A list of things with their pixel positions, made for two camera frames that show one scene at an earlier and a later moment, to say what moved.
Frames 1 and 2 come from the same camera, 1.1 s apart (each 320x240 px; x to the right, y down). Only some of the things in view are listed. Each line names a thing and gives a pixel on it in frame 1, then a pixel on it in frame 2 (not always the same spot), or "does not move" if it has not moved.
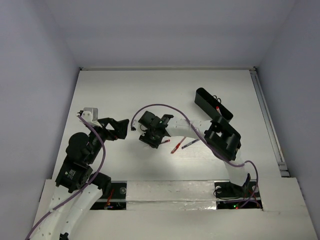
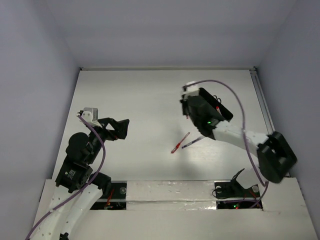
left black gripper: x=105 y=129 does not move
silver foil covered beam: x=173 y=195 does not move
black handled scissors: x=217 y=98 does not move
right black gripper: x=145 y=139 to x=184 y=103
